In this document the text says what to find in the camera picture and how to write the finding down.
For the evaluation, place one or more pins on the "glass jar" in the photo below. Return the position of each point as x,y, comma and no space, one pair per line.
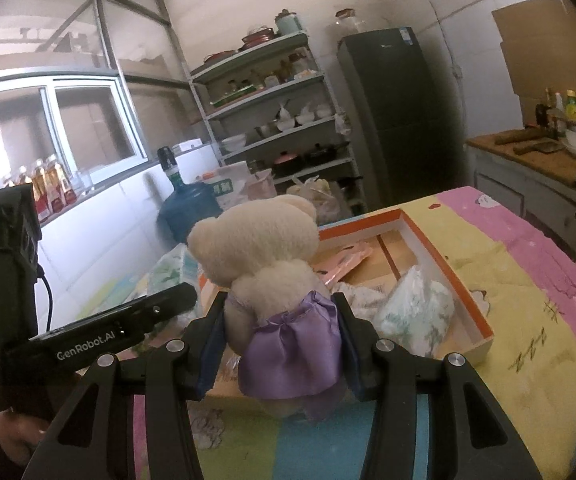
351,22

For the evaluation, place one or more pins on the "cream teddy bear purple dress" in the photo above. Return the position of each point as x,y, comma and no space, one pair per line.
258,245

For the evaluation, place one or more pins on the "clear drinking glass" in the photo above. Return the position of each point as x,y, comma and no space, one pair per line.
84,180

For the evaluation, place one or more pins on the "clear plastic bag of food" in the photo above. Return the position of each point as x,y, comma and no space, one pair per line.
318,200

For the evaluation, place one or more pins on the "blue water jug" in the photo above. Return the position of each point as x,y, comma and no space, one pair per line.
190,210

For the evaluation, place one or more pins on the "white bowl stack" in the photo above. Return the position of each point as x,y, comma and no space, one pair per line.
233,144

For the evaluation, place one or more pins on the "person's left hand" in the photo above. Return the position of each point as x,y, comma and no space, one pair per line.
15,435

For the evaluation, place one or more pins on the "orange drink bottle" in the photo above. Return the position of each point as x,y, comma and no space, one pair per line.
67,182
55,185
41,190
24,176

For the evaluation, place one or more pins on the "large green white tissue pack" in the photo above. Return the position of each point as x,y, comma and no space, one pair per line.
412,310

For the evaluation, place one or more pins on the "pink plastic packet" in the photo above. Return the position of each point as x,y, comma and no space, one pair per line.
343,260

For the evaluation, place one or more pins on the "metal shelf rack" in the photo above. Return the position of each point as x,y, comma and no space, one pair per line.
203,105

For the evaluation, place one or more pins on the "teal jar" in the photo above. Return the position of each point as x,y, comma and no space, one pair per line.
288,24

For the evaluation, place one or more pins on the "kitchen cleaver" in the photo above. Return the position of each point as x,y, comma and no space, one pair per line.
542,148

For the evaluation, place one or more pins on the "red basket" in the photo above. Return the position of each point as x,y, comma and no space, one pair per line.
258,39

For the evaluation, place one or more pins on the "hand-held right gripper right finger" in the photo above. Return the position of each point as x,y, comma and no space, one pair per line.
355,370

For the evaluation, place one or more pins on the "black wok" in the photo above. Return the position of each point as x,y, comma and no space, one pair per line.
325,155

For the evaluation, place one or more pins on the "white bag green label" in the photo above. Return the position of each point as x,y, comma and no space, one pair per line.
228,187

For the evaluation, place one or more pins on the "pale pink bag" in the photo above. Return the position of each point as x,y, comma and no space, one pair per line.
262,187

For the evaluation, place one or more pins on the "wooden rolling pin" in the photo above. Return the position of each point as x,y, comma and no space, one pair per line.
517,136

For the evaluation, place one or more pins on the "cardboard sheet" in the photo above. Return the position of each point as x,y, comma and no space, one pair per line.
537,55

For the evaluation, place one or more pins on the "orange cardboard box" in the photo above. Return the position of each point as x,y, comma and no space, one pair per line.
402,255

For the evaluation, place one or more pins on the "black water pump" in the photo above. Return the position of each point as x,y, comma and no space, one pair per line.
168,162

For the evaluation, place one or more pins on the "dark refrigerator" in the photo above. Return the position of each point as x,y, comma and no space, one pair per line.
397,120

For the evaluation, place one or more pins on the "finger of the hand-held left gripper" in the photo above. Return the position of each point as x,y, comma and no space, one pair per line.
168,302

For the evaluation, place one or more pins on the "wooden top kitchen counter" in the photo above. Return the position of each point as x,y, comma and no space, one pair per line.
517,175

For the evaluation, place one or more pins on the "red cooking pot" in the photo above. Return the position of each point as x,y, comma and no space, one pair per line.
288,165

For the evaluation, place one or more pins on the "green tray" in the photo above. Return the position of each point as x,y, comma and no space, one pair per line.
235,95

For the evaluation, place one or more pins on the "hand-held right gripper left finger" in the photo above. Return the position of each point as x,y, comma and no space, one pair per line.
207,365

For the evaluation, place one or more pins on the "aluminium sliding window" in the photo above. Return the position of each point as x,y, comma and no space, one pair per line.
93,125

